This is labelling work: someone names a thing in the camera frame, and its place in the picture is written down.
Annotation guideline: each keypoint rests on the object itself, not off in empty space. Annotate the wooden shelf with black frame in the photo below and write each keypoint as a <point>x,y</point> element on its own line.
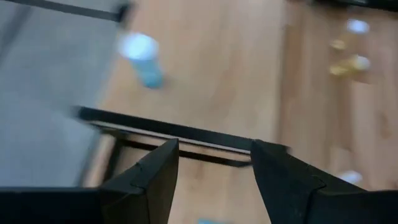
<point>217,77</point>

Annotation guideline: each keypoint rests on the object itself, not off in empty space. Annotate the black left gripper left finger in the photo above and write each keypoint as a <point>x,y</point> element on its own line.
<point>149,193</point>

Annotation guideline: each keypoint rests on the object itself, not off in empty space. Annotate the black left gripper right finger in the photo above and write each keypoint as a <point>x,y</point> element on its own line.
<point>280,186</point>

